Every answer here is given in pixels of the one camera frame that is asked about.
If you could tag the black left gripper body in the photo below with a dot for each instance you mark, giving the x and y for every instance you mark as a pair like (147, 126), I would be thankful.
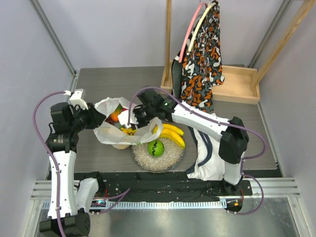
(86, 118)

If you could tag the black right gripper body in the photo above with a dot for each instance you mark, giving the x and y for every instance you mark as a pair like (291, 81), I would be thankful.
(139, 115)

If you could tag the yellow fake banana bunch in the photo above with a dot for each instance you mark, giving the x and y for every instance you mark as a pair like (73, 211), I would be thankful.
(174, 134)

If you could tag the white plastic bag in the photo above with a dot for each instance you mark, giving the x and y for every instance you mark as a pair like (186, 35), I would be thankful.
(109, 134)

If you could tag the green fake watermelon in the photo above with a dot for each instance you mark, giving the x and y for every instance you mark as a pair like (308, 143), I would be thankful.
(155, 148)

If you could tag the yellow fake bell pepper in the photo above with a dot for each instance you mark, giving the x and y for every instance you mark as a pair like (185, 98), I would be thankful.
(128, 131)

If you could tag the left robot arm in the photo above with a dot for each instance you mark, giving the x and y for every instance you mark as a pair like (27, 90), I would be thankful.
(69, 204)

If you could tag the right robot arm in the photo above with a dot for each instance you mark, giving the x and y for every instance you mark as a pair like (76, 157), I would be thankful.
(234, 140)

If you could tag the fake orange fruit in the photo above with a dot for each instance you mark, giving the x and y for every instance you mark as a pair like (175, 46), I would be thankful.
(114, 116)

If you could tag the zebra striped garment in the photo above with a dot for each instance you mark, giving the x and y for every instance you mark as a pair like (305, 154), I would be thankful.
(176, 70)

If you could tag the round glass plate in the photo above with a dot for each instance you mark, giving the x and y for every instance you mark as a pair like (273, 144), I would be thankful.
(171, 156)

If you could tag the camouflage patterned garment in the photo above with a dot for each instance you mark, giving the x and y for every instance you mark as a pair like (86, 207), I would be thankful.
(202, 61)

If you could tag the pink clothes hanger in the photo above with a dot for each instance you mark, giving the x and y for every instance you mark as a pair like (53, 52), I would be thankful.
(189, 30)

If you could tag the white navy-trimmed tank top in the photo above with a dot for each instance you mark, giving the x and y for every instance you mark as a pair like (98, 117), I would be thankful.
(209, 165)

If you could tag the wooden clothes rack base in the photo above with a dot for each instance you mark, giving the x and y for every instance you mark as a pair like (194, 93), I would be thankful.
(242, 84)

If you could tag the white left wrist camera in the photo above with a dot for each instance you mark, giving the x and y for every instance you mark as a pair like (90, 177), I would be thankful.
(76, 98)

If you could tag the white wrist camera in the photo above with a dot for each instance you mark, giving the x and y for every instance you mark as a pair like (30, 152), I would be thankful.
(124, 118)
(76, 98)

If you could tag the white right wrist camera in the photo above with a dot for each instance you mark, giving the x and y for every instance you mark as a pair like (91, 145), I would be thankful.
(124, 118)

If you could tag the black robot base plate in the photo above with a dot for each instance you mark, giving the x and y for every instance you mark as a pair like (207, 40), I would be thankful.
(168, 187)

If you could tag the white slotted cable duct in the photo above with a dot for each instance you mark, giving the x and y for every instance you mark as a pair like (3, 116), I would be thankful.
(170, 205)

